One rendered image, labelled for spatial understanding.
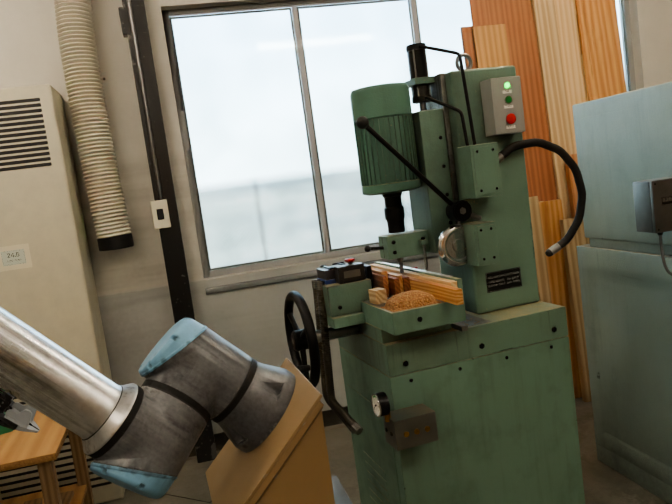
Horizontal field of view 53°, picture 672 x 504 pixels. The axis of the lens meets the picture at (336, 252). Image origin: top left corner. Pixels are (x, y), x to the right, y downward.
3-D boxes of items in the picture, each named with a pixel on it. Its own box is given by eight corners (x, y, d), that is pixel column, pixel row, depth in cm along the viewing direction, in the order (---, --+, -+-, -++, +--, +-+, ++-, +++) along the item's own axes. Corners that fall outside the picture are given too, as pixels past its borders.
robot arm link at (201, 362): (261, 350, 138) (190, 302, 134) (220, 425, 130) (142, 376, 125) (234, 361, 151) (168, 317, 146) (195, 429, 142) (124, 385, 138)
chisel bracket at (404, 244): (381, 263, 207) (377, 235, 206) (422, 255, 211) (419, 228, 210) (390, 265, 200) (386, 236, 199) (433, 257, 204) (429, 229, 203)
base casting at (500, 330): (338, 346, 224) (334, 319, 223) (490, 313, 241) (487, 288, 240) (390, 378, 182) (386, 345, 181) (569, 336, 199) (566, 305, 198)
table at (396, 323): (299, 309, 228) (296, 292, 227) (382, 293, 237) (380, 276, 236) (360, 343, 170) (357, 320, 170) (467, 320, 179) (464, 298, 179)
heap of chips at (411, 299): (380, 307, 182) (378, 293, 182) (427, 298, 186) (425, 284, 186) (393, 312, 174) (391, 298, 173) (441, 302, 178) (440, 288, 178)
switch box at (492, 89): (485, 137, 199) (479, 82, 197) (514, 133, 202) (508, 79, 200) (496, 134, 193) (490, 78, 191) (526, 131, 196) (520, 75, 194)
